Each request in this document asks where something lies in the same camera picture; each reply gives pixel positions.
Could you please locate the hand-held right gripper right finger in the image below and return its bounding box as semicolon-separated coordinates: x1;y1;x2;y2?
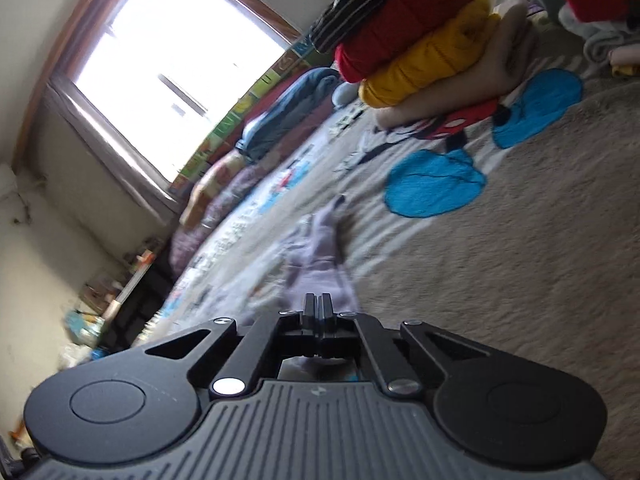
317;292;493;395

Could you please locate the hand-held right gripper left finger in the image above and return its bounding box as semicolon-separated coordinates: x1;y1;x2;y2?
141;293;318;395

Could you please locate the lavender garment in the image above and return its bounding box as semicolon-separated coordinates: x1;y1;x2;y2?
278;195;362;381

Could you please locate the pile of mixed clothes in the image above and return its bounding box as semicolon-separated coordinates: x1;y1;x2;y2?
530;0;640;79

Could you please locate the purple floral pillow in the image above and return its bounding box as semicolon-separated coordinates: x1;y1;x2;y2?
170;165;261;286

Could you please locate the cluttered side table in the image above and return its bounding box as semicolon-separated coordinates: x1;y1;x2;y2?
60;245;173;361

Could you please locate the beige folded garment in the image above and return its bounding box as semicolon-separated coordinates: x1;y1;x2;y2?
376;0;540;131

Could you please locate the yellow folded garment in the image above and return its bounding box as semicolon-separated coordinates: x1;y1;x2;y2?
358;0;502;109

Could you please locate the window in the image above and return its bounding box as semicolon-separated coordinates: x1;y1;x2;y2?
48;0;302;201

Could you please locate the red folded garment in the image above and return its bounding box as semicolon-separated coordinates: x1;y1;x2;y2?
334;0;476;84

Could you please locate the striped dark folded garment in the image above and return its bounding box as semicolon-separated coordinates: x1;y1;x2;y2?
309;0;457;54

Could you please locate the colourful block wall border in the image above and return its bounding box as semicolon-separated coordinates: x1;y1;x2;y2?
170;30;337;196

